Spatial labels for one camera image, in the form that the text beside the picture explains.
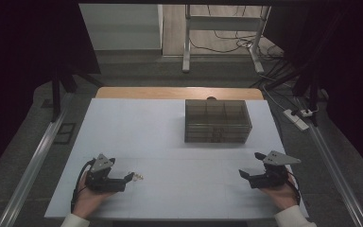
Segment white cabinet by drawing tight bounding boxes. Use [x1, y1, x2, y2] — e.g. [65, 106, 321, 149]
[78, 3, 164, 51]

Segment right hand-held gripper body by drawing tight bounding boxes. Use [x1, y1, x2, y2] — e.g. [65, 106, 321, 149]
[254, 150, 303, 189]

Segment black floor plate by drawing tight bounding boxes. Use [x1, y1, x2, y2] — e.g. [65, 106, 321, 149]
[53, 122, 77, 146]

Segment black floor cables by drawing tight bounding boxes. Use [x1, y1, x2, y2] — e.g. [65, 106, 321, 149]
[188, 4, 285, 61]

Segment black metal stand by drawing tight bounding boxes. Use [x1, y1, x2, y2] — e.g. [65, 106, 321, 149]
[291, 61, 321, 128]
[50, 61, 106, 124]

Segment white power strip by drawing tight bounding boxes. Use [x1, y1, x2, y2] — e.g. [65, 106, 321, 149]
[283, 109, 310, 132]

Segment aluminium floor rail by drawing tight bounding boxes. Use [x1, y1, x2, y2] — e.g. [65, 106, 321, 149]
[0, 92, 74, 227]
[295, 96, 363, 227]

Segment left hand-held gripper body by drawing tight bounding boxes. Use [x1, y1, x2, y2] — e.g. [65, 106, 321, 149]
[84, 153, 116, 193]

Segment dark curtain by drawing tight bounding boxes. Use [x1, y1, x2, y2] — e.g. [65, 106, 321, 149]
[0, 0, 102, 183]
[264, 0, 363, 175]

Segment person's right hand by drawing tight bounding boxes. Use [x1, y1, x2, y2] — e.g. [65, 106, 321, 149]
[259, 174, 299, 212]

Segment white plug adapter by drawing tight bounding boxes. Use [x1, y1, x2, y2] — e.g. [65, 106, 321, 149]
[300, 108, 317, 118]

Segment white metal desk frame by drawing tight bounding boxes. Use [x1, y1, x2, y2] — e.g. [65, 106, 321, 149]
[181, 4, 272, 76]

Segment person's left hand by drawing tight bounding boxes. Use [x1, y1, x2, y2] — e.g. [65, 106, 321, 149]
[72, 171, 118, 219]

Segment white table cover board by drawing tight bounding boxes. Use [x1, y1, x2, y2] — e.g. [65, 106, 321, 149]
[43, 97, 310, 220]

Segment wooden table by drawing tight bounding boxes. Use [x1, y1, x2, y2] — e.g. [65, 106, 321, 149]
[95, 86, 265, 101]

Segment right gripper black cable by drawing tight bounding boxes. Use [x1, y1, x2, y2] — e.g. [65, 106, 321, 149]
[285, 174, 303, 206]

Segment smoky transparent drawer box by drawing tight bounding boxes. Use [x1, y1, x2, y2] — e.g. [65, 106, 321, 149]
[183, 98, 253, 145]

